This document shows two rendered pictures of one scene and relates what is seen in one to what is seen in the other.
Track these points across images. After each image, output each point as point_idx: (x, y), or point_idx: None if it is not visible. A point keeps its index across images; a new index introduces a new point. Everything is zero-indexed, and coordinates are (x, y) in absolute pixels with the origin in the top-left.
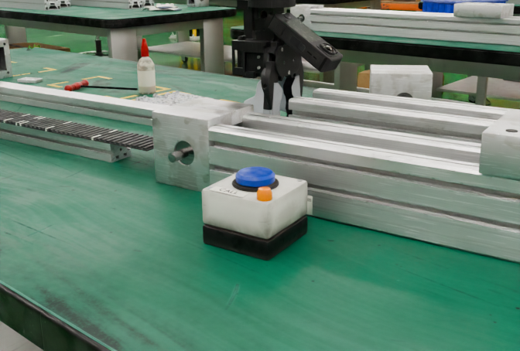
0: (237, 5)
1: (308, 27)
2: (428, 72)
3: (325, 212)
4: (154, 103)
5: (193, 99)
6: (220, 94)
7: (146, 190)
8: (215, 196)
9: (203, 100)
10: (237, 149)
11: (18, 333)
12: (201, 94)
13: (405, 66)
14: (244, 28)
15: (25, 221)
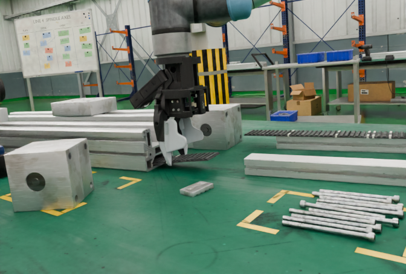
0: (200, 60)
1: (148, 81)
2: (31, 143)
3: None
4: (310, 161)
5: (225, 108)
6: (292, 253)
7: (243, 137)
8: None
9: (219, 108)
10: None
11: None
12: (328, 249)
13: (34, 149)
14: (197, 79)
15: (277, 127)
